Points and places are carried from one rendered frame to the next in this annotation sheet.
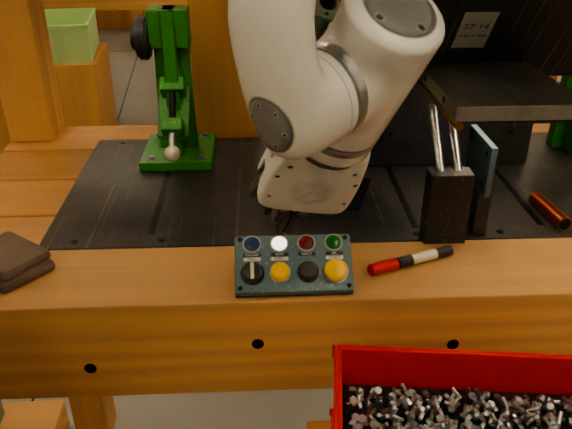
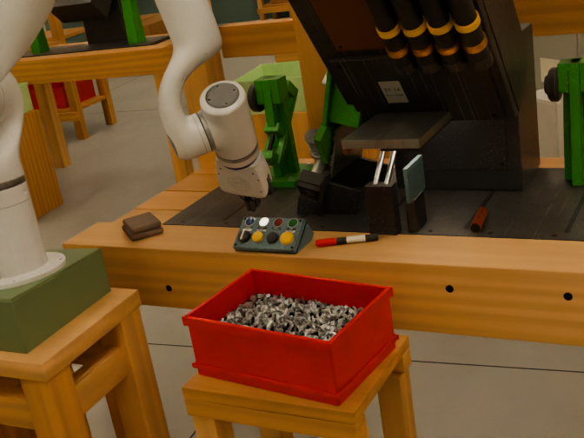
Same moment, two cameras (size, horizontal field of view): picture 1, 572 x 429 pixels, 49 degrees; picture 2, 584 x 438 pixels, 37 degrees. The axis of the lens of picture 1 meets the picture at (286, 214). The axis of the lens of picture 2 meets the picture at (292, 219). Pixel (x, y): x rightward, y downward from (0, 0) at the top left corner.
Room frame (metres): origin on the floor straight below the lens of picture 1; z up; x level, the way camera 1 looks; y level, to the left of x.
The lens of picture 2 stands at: (-0.74, -0.99, 1.58)
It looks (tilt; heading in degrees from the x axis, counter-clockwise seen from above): 20 degrees down; 33
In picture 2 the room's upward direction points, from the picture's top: 9 degrees counter-clockwise
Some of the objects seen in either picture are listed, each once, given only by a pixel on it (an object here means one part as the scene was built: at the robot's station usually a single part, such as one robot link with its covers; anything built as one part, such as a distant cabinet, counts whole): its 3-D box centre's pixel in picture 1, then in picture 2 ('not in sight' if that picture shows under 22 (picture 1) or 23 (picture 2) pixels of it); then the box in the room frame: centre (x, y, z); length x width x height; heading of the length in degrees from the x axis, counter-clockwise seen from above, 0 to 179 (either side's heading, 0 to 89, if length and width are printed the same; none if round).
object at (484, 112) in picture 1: (471, 72); (414, 118); (0.89, -0.27, 1.11); 0.39 x 0.16 x 0.03; 3
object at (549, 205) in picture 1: (549, 209); (479, 219); (0.85, -0.41, 0.91); 0.09 x 0.02 x 0.02; 9
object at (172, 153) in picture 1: (172, 142); not in sight; (1.01, 0.20, 0.96); 0.06 x 0.03 x 0.06; 3
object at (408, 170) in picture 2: (477, 180); (415, 193); (0.84, -0.28, 0.97); 0.10 x 0.02 x 0.14; 3
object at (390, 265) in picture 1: (410, 260); (347, 240); (0.72, -0.17, 0.91); 0.13 x 0.02 x 0.02; 114
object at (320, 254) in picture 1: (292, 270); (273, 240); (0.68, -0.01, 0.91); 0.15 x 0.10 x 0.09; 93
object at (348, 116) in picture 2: not in sight; (350, 90); (0.92, -0.11, 1.17); 0.13 x 0.12 x 0.20; 93
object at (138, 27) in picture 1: (140, 37); (255, 97); (1.10, 0.25, 1.12); 0.07 x 0.03 x 0.08; 3
